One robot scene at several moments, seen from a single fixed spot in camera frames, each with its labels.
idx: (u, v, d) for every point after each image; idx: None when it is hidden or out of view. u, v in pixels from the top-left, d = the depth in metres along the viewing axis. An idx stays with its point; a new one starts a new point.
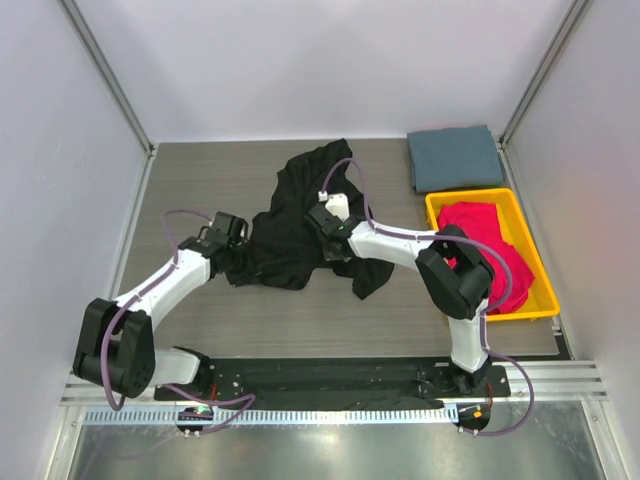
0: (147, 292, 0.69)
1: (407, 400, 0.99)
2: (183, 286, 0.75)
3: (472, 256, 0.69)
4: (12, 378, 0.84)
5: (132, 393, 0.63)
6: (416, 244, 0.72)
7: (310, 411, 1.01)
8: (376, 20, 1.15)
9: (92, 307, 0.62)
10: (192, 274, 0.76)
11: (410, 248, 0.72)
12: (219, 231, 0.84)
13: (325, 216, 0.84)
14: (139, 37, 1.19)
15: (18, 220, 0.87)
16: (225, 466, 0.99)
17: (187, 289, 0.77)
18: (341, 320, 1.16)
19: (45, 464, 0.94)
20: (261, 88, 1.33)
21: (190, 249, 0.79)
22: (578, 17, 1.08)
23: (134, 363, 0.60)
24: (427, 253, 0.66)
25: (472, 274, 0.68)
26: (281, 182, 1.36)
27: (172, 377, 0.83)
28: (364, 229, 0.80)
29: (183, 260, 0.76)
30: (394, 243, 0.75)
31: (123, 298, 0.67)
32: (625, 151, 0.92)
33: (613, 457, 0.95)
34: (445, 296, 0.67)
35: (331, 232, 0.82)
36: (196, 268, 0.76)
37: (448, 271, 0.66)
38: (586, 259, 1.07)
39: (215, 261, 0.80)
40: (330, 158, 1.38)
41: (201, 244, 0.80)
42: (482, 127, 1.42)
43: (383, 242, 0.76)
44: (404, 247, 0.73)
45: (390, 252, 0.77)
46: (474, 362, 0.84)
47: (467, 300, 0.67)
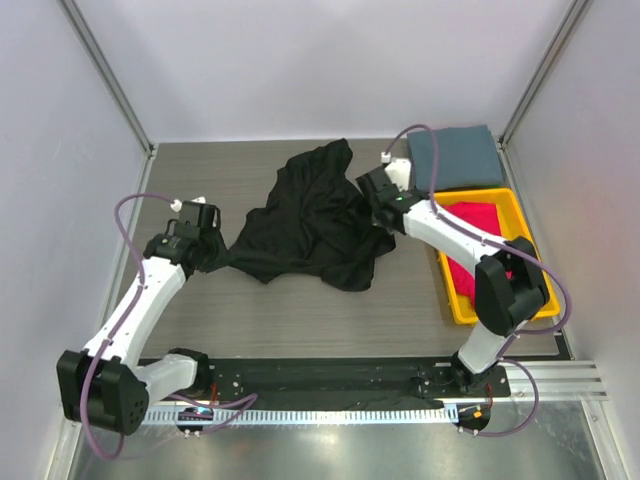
0: (116, 332, 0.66)
1: (407, 400, 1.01)
2: (156, 303, 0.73)
3: (532, 278, 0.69)
4: (12, 377, 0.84)
5: (130, 430, 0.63)
6: (480, 247, 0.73)
7: (310, 411, 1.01)
8: (377, 20, 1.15)
9: (64, 363, 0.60)
10: (165, 287, 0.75)
11: (472, 248, 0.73)
12: (188, 222, 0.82)
13: (383, 182, 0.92)
14: (139, 36, 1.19)
15: (18, 219, 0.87)
16: (224, 466, 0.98)
17: (162, 302, 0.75)
18: (341, 320, 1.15)
19: (45, 465, 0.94)
20: (262, 88, 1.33)
21: (158, 257, 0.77)
22: (578, 17, 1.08)
23: (122, 409, 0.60)
24: (493, 263, 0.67)
25: (524, 295, 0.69)
26: (280, 179, 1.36)
27: (174, 382, 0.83)
28: (426, 208, 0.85)
29: (151, 275, 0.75)
30: (456, 238, 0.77)
31: (94, 344, 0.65)
32: (625, 150, 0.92)
33: (613, 457, 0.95)
34: (493, 307, 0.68)
35: (386, 198, 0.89)
36: (168, 278, 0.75)
37: (505, 287, 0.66)
38: (586, 259, 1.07)
39: (187, 259, 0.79)
40: (330, 159, 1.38)
41: (168, 246, 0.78)
42: (482, 127, 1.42)
43: (443, 229, 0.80)
44: (466, 245, 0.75)
45: (445, 241, 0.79)
46: (481, 365, 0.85)
47: (511, 319, 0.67)
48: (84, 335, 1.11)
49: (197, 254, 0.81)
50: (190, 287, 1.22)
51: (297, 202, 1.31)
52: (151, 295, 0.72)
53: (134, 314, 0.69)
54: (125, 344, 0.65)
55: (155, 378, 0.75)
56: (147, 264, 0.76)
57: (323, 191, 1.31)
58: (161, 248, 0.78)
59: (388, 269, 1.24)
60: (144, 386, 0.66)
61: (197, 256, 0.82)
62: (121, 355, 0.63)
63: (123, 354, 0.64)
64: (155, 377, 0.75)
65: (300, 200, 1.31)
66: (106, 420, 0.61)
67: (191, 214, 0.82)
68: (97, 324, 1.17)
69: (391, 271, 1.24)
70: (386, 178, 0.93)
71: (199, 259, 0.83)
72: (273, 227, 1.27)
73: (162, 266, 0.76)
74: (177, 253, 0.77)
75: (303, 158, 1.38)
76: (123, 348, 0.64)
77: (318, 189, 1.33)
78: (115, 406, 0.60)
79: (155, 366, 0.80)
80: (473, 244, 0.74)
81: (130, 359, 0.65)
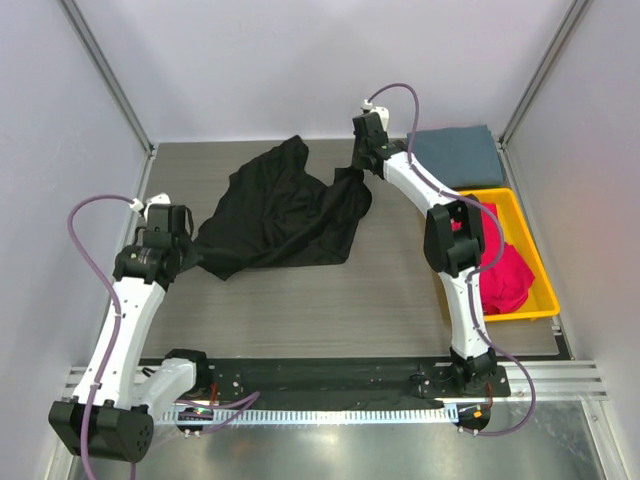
0: (103, 373, 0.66)
1: (407, 400, 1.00)
2: (138, 330, 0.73)
3: (474, 227, 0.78)
4: (12, 377, 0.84)
5: (140, 456, 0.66)
6: (435, 197, 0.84)
7: (310, 411, 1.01)
8: (376, 20, 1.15)
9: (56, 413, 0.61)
10: (143, 312, 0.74)
11: (429, 197, 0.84)
12: (157, 228, 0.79)
13: (375, 128, 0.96)
14: (139, 37, 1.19)
15: (17, 219, 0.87)
16: (224, 466, 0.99)
17: (143, 327, 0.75)
18: (341, 320, 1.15)
19: (45, 464, 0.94)
20: (261, 88, 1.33)
21: (130, 276, 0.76)
22: (578, 17, 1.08)
23: (125, 446, 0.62)
24: (439, 209, 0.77)
25: (465, 241, 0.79)
26: (231, 188, 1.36)
27: (178, 387, 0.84)
28: (402, 159, 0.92)
29: (128, 300, 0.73)
30: (418, 186, 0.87)
31: (83, 391, 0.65)
32: (625, 150, 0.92)
33: (613, 457, 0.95)
34: (436, 247, 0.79)
35: (373, 143, 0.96)
36: (145, 302, 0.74)
37: (446, 231, 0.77)
38: (585, 260, 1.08)
39: (163, 269, 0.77)
40: (288, 157, 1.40)
41: (138, 259, 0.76)
42: (482, 127, 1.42)
43: (412, 179, 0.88)
44: (425, 194, 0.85)
45: (412, 188, 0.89)
46: (467, 348, 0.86)
47: (449, 259, 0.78)
48: (84, 335, 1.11)
49: (172, 262, 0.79)
50: (190, 287, 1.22)
51: (251, 207, 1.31)
52: (131, 324, 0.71)
53: (117, 350, 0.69)
54: (115, 385, 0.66)
55: (155, 398, 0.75)
56: (119, 285, 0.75)
57: (287, 191, 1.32)
58: (132, 263, 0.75)
59: (388, 269, 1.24)
60: (145, 412, 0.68)
61: (173, 262, 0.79)
62: (113, 398, 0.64)
63: (115, 396, 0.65)
64: (157, 394, 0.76)
65: (255, 206, 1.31)
66: (113, 455, 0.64)
67: (160, 219, 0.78)
68: (97, 324, 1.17)
69: (391, 271, 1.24)
70: (378, 123, 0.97)
71: (175, 265, 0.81)
72: (226, 232, 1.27)
73: (137, 285, 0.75)
74: (150, 267, 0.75)
75: (259, 161, 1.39)
76: (114, 392, 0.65)
77: (281, 189, 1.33)
78: (118, 444, 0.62)
79: (155, 377, 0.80)
80: (432, 195, 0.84)
81: (123, 398, 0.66)
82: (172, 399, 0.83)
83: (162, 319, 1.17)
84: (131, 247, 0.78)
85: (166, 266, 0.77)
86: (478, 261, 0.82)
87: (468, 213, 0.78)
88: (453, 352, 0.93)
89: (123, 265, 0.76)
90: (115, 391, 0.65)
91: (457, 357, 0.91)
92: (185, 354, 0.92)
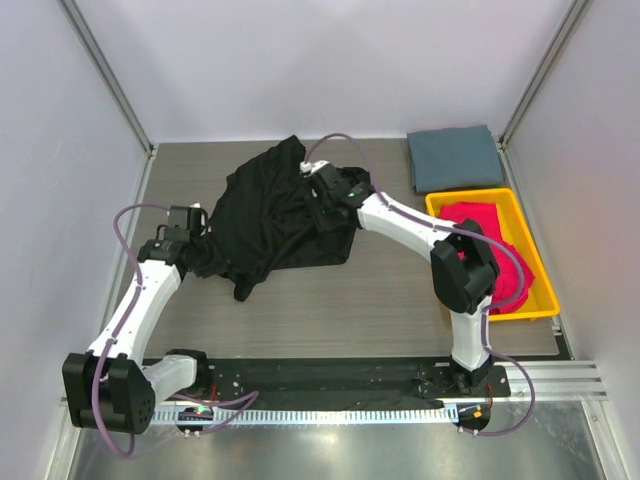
0: (120, 331, 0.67)
1: (407, 400, 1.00)
2: (156, 301, 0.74)
3: (483, 253, 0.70)
4: (12, 377, 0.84)
5: (140, 429, 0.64)
6: (432, 234, 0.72)
7: (310, 411, 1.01)
8: (376, 21, 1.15)
9: (68, 366, 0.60)
10: (162, 287, 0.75)
11: (424, 236, 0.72)
12: (177, 227, 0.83)
13: (333, 179, 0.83)
14: (139, 37, 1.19)
15: (17, 218, 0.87)
16: (224, 466, 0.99)
17: (161, 302, 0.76)
18: (341, 320, 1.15)
19: (45, 465, 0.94)
20: (261, 88, 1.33)
21: (150, 260, 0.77)
22: (578, 18, 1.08)
23: (132, 409, 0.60)
24: (443, 246, 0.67)
25: (477, 272, 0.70)
26: (228, 189, 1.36)
27: (176, 386, 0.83)
28: (376, 202, 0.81)
29: (148, 276, 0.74)
30: (409, 228, 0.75)
31: (98, 345, 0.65)
32: (625, 151, 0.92)
33: (613, 457, 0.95)
34: (450, 288, 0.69)
35: (337, 197, 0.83)
36: (165, 278, 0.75)
37: (460, 268, 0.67)
38: (585, 258, 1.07)
39: (182, 260, 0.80)
40: (285, 156, 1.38)
41: (161, 248, 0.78)
42: (482, 127, 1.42)
43: (398, 221, 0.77)
44: (419, 234, 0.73)
45: (402, 232, 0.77)
46: (473, 360, 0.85)
47: (469, 296, 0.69)
48: (84, 335, 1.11)
49: (190, 255, 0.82)
50: (190, 287, 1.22)
51: (248, 207, 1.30)
52: (150, 294, 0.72)
53: (136, 313, 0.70)
54: (129, 342, 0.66)
55: (158, 379, 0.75)
56: (142, 267, 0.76)
57: (285, 191, 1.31)
58: (154, 251, 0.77)
59: (389, 269, 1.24)
60: (150, 385, 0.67)
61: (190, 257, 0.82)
62: (126, 351, 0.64)
63: (129, 351, 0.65)
64: (158, 378, 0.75)
65: (252, 206, 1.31)
66: (116, 421, 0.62)
67: (179, 218, 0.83)
68: (97, 324, 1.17)
69: (391, 271, 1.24)
70: (334, 174, 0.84)
71: (192, 259, 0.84)
72: (227, 232, 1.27)
73: (158, 266, 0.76)
74: (172, 253, 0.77)
75: (256, 161, 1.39)
76: (128, 347, 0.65)
77: (279, 189, 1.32)
78: (124, 405, 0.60)
79: (154, 368, 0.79)
80: (426, 231, 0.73)
81: (135, 356, 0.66)
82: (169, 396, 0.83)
83: (161, 319, 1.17)
84: (151, 240, 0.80)
85: (184, 256, 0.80)
86: (491, 289, 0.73)
87: (471, 241, 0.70)
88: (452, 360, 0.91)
89: (146, 251, 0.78)
90: (129, 346, 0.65)
91: (456, 363, 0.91)
92: (185, 353, 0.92)
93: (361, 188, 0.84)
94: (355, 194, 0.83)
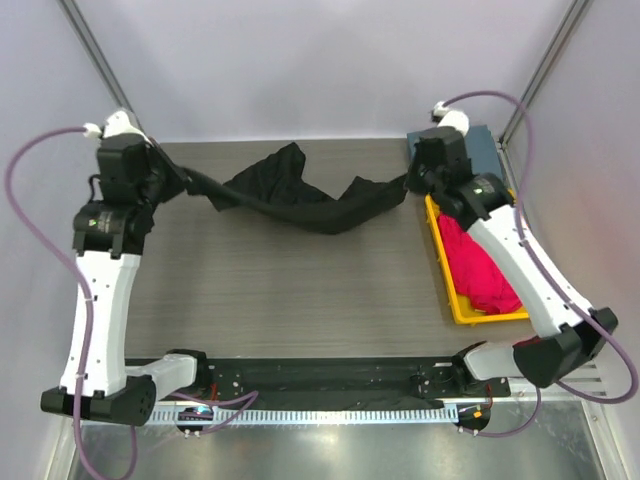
0: (86, 362, 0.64)
1: (407, 400, 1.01)
2: (115, 306, 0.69)
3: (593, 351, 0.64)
4: (13, 376, 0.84)
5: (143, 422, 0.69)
6: (564, 311, 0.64)
7: (310, 411, 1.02)
8: (375, 21, 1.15)
9: (49, 404, 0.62)
10: (117, 289, 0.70)
11: (550, 307, 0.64)
12: (113, 179, 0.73)
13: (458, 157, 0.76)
14: (138, 36, 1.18)
15: (17, 218, 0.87)
16: (224, 465, 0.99)
17: (122, 303, 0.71)
18: (340, 320, 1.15)
19: (45, 465, 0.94)
20: (260, 87, 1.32)
21: (94, 250, 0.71)
22: (578, 18, 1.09)
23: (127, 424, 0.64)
24: (573, 342, 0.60)
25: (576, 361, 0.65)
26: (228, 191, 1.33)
27: (177, 383, 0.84)
28: (511, 227, 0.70)
29: (97, 280, 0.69)
30: (537, 287, 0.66)
31: (70, 381, 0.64)
32: (626, 150, 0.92)
33: (613, 456, 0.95)
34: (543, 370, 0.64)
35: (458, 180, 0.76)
36: (117, 281, 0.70)
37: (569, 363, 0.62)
38: (585, 258, 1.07)
39: (129, 231, 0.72)
40: (284, 168, 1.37)
41: (99, 225, 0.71)
42: (482, 127, 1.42)
43: (523, 266, 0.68)
44: (543, 299, 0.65)
45: (513, 270, 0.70)
46: (483, 375, 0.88)
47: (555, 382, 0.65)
48: None
49: (139, 218, 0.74)
50: (190, 287, 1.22)
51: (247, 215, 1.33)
52: (105, 304, 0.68)
53: (99, 334, 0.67)
54: (103, 370, 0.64)
55: (160, 374, 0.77)
56: (83, 269, 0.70)
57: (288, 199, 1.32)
58: (94, 232, 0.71)
59: (388, 269, 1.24)
60: (146, 379, 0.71)
61: (141, 218, 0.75)
62: (103, 387, 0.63)
63: (105, 381, 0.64)
64: (160, 372, 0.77)
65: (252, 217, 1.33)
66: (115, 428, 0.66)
67: (114, 169, 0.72)
68: None
69: (392, 270, 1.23)
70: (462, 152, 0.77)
71: (145, 214, 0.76)
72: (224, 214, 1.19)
73: (104, 262, 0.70)
74: (113, 233, 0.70)
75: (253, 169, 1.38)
76: (103, 380, 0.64)
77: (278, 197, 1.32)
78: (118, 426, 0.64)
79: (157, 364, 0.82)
80: (556, 301, 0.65)
81: (115, 380, 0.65)
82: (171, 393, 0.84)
83: (162, 318, 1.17)
84: (90, 210, 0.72)
85: (133, 227, 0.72)
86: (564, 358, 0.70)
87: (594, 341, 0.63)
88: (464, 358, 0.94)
89: (84, 236, 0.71)
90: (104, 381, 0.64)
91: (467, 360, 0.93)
92: (186, 353, 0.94)
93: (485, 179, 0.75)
94: (483, 190, 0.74)
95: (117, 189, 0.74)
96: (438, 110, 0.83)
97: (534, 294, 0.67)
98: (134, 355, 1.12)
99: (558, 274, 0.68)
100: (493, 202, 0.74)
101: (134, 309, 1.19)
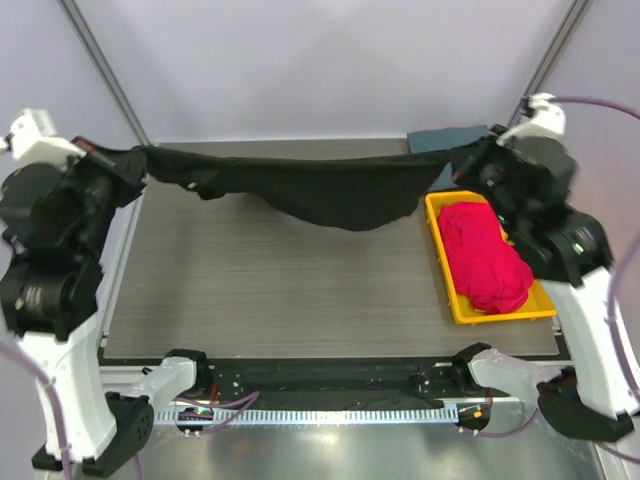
0: (65, 436, 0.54)
1: (407, 400, 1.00)
2: (82, 379, 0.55)
3: None
4: None
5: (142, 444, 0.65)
6: (626, 398, 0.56)
7: (310, 411, 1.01)
8: (375, 21, 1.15)
9: (38, 463, 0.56)
10: (77, 359, 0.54)
11: (613, 392, 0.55)
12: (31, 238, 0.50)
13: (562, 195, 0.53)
14: (138, 37, 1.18)
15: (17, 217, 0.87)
16: (225, 465, 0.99)
17: (89, 363, 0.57)
18: (340, 320, 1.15)
19: None
20: (260, 87, 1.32)
21: (31, 334, 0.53)
22: (578, 18, 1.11)
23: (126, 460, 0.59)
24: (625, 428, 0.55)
25: None
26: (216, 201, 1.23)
27: (176, 389, 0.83)
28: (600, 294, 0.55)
29: (48, 361, 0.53)
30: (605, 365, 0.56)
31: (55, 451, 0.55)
32: None
33: (612, 455, 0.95)
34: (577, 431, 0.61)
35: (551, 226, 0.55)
36: (73, 359, 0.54)
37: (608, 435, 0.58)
38: None
39: (68, 303, 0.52)
40: None
41: (27, 303, 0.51)
42: (482, 127, 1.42)
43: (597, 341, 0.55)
44: (609, 383, 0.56)
45: (581, 338, 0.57)
46: (487, 381, 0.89)
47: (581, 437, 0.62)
48: None
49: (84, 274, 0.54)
50: (190, 287, 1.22)
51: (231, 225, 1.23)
52: (68, 384, 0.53)
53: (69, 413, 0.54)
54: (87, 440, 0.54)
55: (158, 389, 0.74)
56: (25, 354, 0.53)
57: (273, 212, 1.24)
58: (21, 311, 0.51)
59: (388, 269, 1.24)
60: (142, 403, 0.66)
61: (87, 274, 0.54)
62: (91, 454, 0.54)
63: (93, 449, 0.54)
64: (157, 387, 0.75)
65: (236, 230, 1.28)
66: None
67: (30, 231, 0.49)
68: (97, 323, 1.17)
69: (392, 270, 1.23)
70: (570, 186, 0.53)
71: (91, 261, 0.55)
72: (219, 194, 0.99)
73: (48, 345, 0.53)
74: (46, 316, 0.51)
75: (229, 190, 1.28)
76: (88, 448, 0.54)
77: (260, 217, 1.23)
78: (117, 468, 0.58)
79: (156, 374, 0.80)
80: (621, 386, 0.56)
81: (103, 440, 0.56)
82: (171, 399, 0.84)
83: (162, 318, 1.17)
84: (13, 276, 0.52)
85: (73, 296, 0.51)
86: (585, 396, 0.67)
87: None
88: (473, 366, 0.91)
89: (15, 316, 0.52)
90: (90, 446, 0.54)
91: (474, 367, 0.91)
92: (186, 353, 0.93)
93: (588, 228, 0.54)
94: (584, 246, 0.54)
95: (44, 249, 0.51)
96: (536, 102, 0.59)
97: (601, 374, 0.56)
98: (135, 356, 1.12)
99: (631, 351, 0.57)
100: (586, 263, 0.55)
101: (134, 309, 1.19)
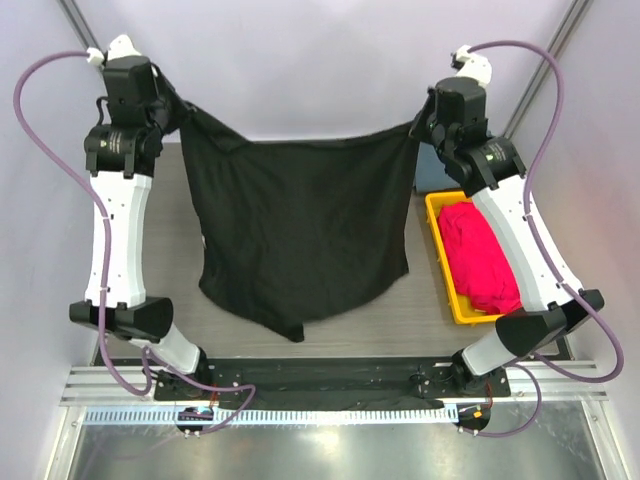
0: (108, 275, 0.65)
1: (407, 400, 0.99)
2: (130, 229, 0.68)
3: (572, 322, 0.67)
4: (16, 375, 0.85)
5: (160, 334, 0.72)
6: (553, 289, 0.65)
7: (310, 411, 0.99)
8: (377, 22, 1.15)
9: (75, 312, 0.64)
10: (130, 214, 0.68)
11: (543, 284, 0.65)
12: (121, 100, 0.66)
13: (475, 117, 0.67)
14: (139, 37, 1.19)
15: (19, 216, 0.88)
16: (225, 465, 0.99)
17: (139, 225, 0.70)
18: (342, 320, 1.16)
19: (45, 464, 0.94)
20: (263, 85, 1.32)
21: (106, 170, 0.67)
22: (577, 19, 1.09)
23: (151, 327, 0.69)
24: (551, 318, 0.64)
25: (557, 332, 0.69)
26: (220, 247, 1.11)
27: (176, 358, 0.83)
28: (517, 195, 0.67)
29: (110, 204, 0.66)
30: (534, 264, 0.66)
31: (93, 294, 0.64)
32: (627, 151, 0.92)
33: (613, 456, 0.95)
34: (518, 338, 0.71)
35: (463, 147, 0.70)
36: (132, 202, 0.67)
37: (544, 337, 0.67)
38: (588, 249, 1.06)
39: (142, 152, 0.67)
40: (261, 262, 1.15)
41: (110, 146, 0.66)
42: None
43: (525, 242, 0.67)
44: (538, 277, 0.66)
45: (510, 242, 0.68)
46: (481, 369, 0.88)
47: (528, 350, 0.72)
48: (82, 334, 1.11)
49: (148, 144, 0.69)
50: (192, 287, 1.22)
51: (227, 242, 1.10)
52: (123, 224, 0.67)
53: (117, 253, 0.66)
54: (127, 283, 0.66)
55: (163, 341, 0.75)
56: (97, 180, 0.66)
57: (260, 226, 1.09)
58: (104, 150, 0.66)
59: None
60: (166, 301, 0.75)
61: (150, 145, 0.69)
62: (125, 298, 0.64)
63: (129, 293, 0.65)
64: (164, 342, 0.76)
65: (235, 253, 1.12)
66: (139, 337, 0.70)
67: (125, 90, 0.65)
68: None
69: None
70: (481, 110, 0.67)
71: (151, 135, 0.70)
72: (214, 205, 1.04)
73: (116, 181, 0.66)
74: (123, 154, 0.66)
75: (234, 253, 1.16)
76: (125, 293, 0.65)
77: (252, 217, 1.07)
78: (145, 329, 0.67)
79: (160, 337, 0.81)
80: (549, 280, 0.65)
81: (136, 296, 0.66)
82: (166, 365, 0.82)
83: None
84: (98, 131, 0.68)
85: (144, 147, 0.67)
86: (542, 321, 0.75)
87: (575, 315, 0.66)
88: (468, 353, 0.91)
89: (96, 157, 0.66)
90: (127, 294, 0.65)
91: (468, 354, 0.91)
92: None
93: (501, 146, 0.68)
94: (495, 156, 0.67)
95: (126, 110, 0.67)
96: (461, 54, 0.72)
97: (530, 275, 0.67)
98: (135, 356, 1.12)
99: (554, 251, 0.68)
100: (503, 170, 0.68)
101: None
